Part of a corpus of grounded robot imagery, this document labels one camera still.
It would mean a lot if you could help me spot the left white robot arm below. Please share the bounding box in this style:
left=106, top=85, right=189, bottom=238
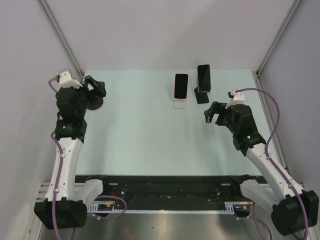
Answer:
left=34, top=72, right=111, bottom=231

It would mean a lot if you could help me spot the black phone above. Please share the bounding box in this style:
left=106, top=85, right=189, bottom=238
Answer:
left=197, top=64, right=211, bottom=92

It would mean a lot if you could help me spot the left aluminium frame post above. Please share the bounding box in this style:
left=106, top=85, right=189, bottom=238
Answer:
left=37, top=0, right=84, bottom=77

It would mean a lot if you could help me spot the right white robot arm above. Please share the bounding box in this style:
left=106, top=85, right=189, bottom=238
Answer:
left=204, top=101, right=319, bottom=236

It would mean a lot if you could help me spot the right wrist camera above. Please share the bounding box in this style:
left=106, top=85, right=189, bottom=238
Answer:
left=225, top=89, right=245, bottom=109

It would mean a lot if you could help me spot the white slotted cable duct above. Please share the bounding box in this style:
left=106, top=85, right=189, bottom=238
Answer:
left=87, top=202, right=253, bottom=216

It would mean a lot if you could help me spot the black round-base phone stand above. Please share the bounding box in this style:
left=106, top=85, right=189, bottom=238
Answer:
left=87, top=95, right=104, bottom=111

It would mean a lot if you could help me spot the black rectangular phone stand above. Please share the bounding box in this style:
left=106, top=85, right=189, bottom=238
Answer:
left=194, top=87, right=210, bottom=105

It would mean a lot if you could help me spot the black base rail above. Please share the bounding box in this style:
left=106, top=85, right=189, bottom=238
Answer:
left=75, top=175, right=266, bottom=211

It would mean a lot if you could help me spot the white phone stand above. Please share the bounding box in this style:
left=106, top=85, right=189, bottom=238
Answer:
left=173, top=98, right=187, bottom=109

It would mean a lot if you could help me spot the pink-cased phone on stand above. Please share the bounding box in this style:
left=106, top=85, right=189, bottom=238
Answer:
left=174, top=73, right=189, bottom=100

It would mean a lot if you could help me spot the aluminium frame post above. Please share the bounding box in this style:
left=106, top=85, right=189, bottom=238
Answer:
left=255, top=0, right=305, bottom=78
left=37, top=0, right=84, bottom=77

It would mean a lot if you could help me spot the right aluminium frame post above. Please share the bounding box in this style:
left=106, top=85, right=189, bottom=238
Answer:
left=255, top=0, right=305, bottom=78

